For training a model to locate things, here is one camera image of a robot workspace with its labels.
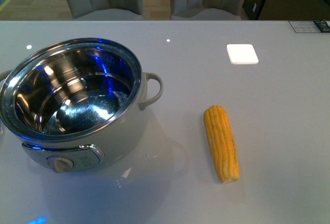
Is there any white electric cooking pot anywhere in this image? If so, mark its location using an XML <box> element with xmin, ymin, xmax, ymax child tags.
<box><xmin>1</xmin><ymin>38</ymin><xmax>163</xmax><ymax>173</ymax></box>

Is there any brown cushioned cabinet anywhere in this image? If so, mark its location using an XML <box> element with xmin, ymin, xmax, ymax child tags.
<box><xmin>258</xmin><ymin>0</ymin><xmax>329</xmax><ymax>21</ymax></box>

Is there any yellow corn cob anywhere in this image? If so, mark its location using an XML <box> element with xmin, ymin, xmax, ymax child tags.
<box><xmin>203</xmin><ymin>106</ymin><xmax>240</xmax><ymax>183</ymax></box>

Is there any label sticker on table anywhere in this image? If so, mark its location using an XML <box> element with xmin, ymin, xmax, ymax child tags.
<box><xmin>289</xmin><ymin>20</ymin><xmax>329</xmax><ymax>33</ymax></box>

